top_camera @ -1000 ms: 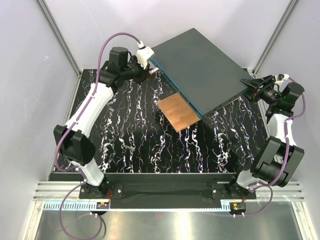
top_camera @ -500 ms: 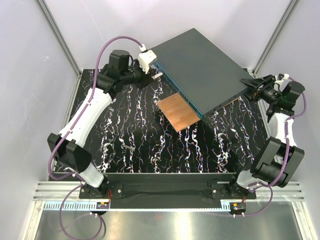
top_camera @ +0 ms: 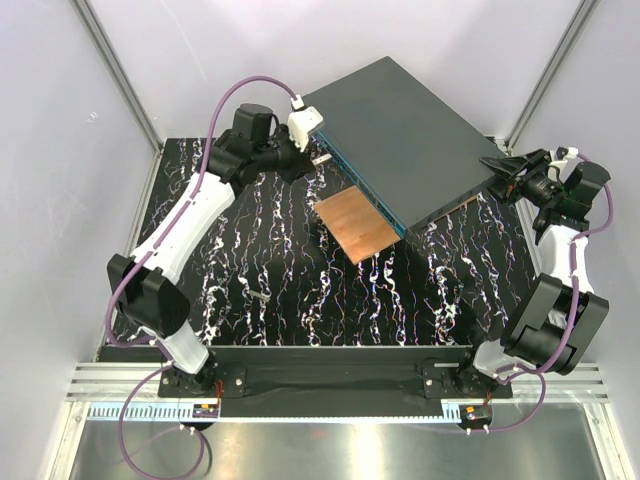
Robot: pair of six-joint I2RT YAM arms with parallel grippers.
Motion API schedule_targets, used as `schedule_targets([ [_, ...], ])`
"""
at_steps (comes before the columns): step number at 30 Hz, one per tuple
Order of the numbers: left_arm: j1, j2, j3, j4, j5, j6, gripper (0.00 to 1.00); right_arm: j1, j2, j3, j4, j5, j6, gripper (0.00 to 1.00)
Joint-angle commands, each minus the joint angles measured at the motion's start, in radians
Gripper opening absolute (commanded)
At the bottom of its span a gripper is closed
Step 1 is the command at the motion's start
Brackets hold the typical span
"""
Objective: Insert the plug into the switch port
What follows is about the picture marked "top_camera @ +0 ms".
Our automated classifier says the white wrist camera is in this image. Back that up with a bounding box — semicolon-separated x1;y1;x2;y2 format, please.
286;95;324;152
547;147;579;181

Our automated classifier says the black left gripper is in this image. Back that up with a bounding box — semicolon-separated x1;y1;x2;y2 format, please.
254;124;316;185

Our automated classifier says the brown wooden board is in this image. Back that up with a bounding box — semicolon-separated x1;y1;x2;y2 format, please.
309;186;479;265

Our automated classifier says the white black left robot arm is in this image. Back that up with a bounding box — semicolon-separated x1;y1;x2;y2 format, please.
107;100;323;396

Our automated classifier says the black marble pattern mat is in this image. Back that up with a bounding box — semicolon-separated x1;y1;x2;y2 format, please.
178;161;536;347

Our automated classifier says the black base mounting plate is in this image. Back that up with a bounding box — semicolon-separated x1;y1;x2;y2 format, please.
159;346;512;421

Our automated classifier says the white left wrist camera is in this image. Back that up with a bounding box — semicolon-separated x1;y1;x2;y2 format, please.
286;95;324;152

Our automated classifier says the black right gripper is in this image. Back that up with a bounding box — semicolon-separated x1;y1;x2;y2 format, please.
473;148;562;209

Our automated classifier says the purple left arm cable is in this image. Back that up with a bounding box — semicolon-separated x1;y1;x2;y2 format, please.
102;75;301;476

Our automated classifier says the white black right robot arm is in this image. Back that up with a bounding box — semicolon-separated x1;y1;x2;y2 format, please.
453;147;611;397

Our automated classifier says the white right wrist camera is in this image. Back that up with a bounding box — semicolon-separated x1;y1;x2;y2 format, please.
547;147;579;181

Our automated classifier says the aluminium rail frame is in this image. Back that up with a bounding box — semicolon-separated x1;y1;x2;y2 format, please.
65;362;609;403

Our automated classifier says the dark grey network switch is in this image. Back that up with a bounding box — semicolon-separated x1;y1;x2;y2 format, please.
303;57;504;239

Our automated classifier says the clear network plug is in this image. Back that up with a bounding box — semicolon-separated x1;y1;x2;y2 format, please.
249;290;270;302
312;154;332;166

